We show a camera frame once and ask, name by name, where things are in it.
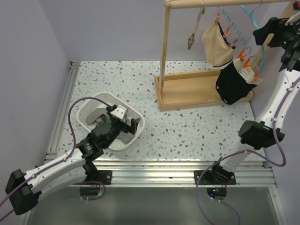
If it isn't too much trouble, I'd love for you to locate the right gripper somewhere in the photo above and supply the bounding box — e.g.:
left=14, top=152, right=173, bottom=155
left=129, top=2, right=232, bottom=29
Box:
left=254, top=17, right=300, bottom=50

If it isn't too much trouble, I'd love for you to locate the blue plastic clip hanger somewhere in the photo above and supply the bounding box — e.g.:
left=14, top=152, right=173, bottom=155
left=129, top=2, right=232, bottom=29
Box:
left=218, top=0, right=266, bottom=78

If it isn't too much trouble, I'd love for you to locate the grey striped underwear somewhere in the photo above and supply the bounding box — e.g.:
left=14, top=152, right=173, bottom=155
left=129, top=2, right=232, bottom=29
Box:
left=85, top=108, right=135, bottom=145

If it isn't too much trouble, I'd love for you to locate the wooden clip hanger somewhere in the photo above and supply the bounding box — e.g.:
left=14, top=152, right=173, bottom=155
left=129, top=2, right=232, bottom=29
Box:
left=187, top=0, right=205, bottom=50

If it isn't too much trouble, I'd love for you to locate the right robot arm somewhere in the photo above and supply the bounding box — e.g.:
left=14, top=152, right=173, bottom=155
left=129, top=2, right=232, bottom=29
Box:
left=219, top=13, right=300, bottom=172

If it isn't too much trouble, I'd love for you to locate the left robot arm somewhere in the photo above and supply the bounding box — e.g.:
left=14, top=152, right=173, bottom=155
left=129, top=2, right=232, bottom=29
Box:
left=5, top=112, right=145, bottom=215

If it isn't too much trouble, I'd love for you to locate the beige underwear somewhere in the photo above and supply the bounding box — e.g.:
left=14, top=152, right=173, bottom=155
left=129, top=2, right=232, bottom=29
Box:
left=202, top=23, right=235, bottom=67

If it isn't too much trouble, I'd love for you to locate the black underwear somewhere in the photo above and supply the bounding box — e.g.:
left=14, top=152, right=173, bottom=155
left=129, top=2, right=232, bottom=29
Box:
left=215, top=58, right=263, bottom=105

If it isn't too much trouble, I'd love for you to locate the white perforated plastic basket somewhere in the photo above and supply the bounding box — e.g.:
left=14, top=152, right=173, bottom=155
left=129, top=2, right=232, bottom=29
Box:
left=76, top=92, right=145, bottom=151

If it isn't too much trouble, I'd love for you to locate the wooden clothes rack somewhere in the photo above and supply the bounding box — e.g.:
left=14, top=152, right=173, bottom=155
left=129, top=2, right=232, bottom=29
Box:
left=154, top=0, right=300, bottom=113

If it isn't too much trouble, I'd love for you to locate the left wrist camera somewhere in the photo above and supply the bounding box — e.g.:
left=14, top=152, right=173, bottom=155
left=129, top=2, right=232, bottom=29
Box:
left=111, top=105, right=127, bottom=120

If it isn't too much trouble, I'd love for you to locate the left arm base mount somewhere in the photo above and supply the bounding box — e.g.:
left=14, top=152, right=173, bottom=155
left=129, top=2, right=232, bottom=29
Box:
left=79, top=170, right=113, bottom=197

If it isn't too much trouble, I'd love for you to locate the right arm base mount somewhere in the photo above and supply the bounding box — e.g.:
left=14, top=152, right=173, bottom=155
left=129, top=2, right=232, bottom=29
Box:
left=199, top=170, right=237, bottom=200

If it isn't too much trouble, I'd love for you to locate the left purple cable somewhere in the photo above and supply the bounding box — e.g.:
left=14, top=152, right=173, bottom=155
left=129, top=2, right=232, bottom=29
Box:
left=0, top=97, right=113, bottom=221

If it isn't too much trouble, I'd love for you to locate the aluminium rail frame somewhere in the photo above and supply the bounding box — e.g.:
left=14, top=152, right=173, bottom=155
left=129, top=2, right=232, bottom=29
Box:
left=17, top=61, right=289, bottom=225

